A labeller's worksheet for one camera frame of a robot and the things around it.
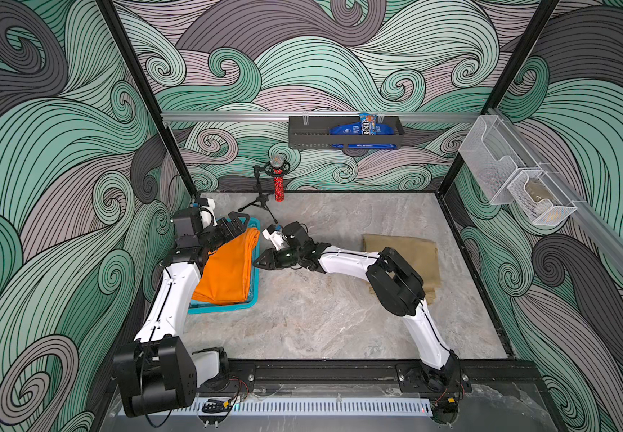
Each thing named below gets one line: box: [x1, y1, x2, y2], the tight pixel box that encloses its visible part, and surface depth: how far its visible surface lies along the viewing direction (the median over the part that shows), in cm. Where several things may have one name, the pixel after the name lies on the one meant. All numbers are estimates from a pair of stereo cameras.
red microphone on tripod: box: [237, 153, 291, 225], surface depth 101 cm
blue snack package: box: [329, 112, 398, 149], surface depth 94 cm
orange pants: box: [191, 227, 261, 306], surface depth 87 cm
